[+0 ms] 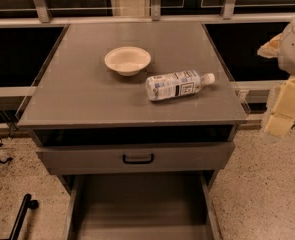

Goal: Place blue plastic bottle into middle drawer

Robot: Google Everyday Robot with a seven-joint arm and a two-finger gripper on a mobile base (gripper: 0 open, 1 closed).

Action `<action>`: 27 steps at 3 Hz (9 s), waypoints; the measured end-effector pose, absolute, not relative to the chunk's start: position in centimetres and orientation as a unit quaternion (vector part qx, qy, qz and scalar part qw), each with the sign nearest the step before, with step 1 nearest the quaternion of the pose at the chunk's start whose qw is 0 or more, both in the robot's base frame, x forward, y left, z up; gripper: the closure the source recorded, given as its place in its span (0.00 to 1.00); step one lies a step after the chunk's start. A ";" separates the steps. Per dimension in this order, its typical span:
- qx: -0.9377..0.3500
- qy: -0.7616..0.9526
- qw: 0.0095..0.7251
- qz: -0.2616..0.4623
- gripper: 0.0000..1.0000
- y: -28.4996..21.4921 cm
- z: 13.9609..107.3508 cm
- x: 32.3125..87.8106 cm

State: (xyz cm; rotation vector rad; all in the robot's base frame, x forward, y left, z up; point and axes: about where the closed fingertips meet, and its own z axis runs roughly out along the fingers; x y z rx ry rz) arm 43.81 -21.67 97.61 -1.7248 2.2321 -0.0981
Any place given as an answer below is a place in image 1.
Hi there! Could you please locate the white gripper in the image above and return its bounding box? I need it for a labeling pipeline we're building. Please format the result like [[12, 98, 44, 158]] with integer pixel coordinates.
[[257, 17, 295, 138]]

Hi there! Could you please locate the blue labelled plastic bottle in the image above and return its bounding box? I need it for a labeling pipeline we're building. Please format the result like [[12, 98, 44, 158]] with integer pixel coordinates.
[[145, 70, 215, 101]]

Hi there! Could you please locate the grey top drawer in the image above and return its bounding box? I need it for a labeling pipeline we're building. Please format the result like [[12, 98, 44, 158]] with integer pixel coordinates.
[[36, 142, 235, 175]]

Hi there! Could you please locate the grey drawer cabinet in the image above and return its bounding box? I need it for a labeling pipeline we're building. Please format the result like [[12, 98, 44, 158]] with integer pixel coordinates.
[[16, 20, 249, 240]]

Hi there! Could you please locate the open grey middle drawer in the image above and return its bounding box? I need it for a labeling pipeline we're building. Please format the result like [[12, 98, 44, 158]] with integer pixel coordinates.
[[63, 172, 222, 240]]

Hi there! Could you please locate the white bowl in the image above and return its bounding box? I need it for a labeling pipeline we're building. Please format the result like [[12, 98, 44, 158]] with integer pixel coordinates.
[[104, 46, 151, 76]]

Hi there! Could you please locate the metal window railing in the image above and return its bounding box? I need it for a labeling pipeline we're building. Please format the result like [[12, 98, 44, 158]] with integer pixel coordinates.
[[0, 0, 295, 27]]

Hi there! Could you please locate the black stand leg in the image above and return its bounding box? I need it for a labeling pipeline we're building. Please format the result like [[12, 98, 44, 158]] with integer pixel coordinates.
[[8, 194, 39, 240]]

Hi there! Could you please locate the clear acrylic bracket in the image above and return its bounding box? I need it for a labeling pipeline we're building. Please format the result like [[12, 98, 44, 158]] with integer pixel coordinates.
[[232, 82, 251, 115]]

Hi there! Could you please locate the black drawer handle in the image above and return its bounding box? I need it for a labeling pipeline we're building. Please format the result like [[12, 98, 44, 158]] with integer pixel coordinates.
[[122, 154, 154, 165]]

